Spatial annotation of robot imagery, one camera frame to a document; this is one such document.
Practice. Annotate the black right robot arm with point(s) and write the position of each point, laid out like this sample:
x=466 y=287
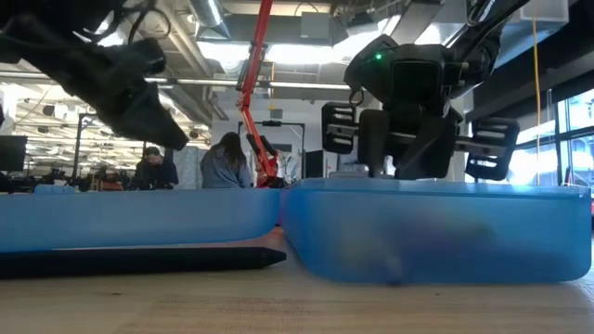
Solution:
x=487 y=28

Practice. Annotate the black box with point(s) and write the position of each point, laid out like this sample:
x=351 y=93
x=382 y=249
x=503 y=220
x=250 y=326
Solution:
x=315 y=163

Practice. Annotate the black marker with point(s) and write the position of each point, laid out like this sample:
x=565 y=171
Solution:
x=139 y=262

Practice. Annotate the person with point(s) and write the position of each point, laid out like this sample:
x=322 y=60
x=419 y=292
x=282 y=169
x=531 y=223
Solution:
x=155 y=171
x=225 y=162

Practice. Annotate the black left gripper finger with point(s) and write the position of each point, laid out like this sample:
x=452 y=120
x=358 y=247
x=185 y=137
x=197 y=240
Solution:
x=144 y=120

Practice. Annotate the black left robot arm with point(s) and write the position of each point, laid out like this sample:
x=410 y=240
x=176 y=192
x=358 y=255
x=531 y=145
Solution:
x=46 y=37

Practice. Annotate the black stand frame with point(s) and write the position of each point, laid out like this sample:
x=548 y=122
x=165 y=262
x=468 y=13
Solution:
x=271 y=123

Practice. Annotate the black monitor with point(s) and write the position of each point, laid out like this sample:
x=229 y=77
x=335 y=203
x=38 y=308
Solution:
x=11 y=153

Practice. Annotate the blue plastic pencil box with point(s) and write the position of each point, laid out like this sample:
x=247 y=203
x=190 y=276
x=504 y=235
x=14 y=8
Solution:
x=417 y=232

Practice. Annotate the red desk lamp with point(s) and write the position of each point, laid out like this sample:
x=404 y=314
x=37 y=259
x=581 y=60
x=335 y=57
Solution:
x=253 y=69

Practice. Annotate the silver ventilation duct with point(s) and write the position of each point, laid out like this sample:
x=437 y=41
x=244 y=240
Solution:
x=209 y=16

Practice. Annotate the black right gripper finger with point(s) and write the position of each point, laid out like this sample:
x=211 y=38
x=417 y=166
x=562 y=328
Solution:
x=427 y=148
x=373 y=144

